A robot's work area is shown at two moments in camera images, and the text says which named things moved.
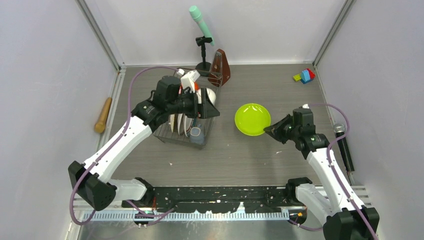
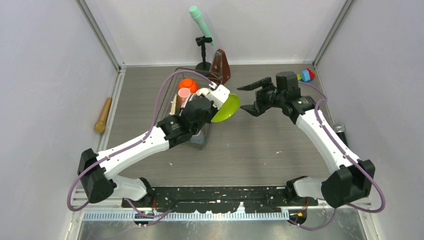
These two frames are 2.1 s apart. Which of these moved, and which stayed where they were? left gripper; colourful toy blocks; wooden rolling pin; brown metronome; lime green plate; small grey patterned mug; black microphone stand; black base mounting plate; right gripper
Moved: right gripper; lime green plate; left gripper
Stayed: small grey patterned mug; brown metronome; black microphone stand; wooden rolling pin; colourful toy blocks; black base mounting plate
